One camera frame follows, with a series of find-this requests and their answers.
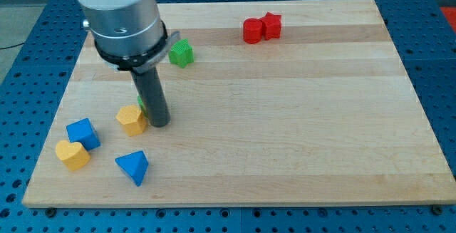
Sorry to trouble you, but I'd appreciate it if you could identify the green circle block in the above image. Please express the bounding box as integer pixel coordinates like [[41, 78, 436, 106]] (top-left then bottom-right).
[[137, 95, 148, 118]]

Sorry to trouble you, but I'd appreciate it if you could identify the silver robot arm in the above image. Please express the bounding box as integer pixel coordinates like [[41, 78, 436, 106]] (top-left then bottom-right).
[[78, 0, 180, 74]]

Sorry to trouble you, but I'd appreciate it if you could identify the green star block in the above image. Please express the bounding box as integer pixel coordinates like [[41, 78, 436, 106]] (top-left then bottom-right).
[[168, 38, 194, 68]]

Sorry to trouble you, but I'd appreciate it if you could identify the red star block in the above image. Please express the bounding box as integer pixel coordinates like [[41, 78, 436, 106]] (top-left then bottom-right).
[[260, 12, 281, 40]]

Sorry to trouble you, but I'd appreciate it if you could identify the wooden board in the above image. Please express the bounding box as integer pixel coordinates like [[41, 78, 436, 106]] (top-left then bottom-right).
[[22, 0, 455, 208]]

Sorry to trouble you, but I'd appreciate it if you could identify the red cylinder block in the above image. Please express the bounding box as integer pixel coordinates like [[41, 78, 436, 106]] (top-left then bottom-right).
[[243, 18, 263, 44]]

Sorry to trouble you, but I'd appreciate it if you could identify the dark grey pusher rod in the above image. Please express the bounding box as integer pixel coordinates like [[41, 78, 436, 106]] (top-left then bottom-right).
[[130, 68, 170, 128]]

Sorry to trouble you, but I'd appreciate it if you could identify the yellow hexagon block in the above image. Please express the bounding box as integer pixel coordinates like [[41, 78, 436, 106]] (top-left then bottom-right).
[[115, 105, 147, 137]]

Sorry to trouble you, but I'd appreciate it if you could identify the blue triangle block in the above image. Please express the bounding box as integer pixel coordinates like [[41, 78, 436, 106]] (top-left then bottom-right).
[[115, 151, 149, 187]]

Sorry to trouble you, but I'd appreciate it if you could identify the blue cube block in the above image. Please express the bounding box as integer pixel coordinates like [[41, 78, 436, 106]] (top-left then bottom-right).
[[66, 118, 101, 151]]

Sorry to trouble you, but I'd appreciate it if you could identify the yellow heart block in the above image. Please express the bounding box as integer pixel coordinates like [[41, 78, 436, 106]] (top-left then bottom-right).
[[55, 140, 90, 171]]

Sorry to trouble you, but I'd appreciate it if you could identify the black cable on floor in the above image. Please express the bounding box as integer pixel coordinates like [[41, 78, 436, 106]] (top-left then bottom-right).
[[0, 41, 25, 51]]

